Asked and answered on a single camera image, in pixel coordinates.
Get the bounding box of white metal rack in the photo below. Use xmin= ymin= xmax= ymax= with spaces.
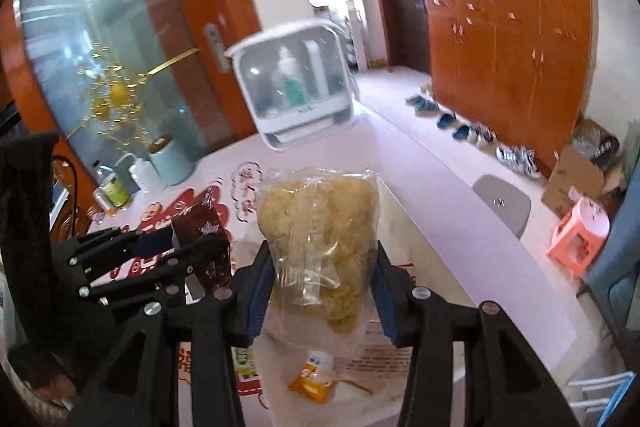
xmin=566 ymin=369 xmax=637 ymax=414

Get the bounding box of cardboard box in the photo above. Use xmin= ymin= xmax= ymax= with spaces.
xmin=541 ymin=144 xmax=624 ymax=219

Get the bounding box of white squeeze bottle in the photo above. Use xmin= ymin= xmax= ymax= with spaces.
xmin=113 ymin=151 xmax=162 ymax=194

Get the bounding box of orange and white snack bar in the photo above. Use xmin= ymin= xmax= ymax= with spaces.
xmin=288 ymin=349 xmax=337 ymax=404

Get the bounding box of teal canister brown lid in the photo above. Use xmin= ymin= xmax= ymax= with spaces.
xmin=148 ymin=134 xmax=196 ymax=187

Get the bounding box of yellow crispy noodle snack packet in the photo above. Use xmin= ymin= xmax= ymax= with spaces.
xmin=254 ymin=166 xmax=382 ymax=354

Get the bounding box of clear printed cake packet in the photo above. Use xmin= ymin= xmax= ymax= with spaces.
xmin=340 ymin=332 xmax=414 ymax=381

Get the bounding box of blue cloth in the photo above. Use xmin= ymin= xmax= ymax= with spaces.
xmin=584 ymin=187 xmax=640 ymax=339

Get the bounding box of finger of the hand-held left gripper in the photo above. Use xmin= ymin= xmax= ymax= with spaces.
xmin=61 ymin=228 xmax=177 ymax=271
xmin=74 ymin=236 xmax=233 ymax=314

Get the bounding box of pink plastic stool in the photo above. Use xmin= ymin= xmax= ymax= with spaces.
xmin=545 ymin=197 xmax=612 ymax=279

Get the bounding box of wooden hallway cabinet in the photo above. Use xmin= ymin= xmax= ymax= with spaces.
xmin=410 ymin=0 xmax=599 ymax=174

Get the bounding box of row of shoes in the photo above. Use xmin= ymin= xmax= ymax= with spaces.
xmin=404 ymin=83 xmax=544 ymax=180

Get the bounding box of dark brown snack packet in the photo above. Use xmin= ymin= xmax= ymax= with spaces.
xmin=171 ymin=187 xmax=234 ymax=296

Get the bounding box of glass bottle green label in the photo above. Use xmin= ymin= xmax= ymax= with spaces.
xmin=92 ymin=160 xmax=132 ymax=210

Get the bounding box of grey chair seat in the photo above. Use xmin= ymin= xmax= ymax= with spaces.
xmin=472 ymin=174 xmax=532 ymax=239

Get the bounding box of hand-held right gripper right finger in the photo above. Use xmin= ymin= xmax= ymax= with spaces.
xmin=372 ymin=242 xmax=584 ymax=427

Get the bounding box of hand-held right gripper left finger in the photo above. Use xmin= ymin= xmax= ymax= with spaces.
xmin=65 ymin=252 xmax=274 ymax=427

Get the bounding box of green label snack packet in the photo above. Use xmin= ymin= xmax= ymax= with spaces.
xmin=234 ymin=346 xmax=259 ymax=379

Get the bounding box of dark plastic bag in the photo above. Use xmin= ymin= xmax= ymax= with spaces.
xmin=571 ymin=119 xmax=622 ymax=164

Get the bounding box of white countertop sterilizer appliance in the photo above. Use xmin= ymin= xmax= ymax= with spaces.
xmin=223 ymin=19 xmax=357 ymax=153

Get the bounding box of frosted glass sliding door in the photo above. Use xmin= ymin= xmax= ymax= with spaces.
xmin=0 ymin=0 xmax=263 ymax=208

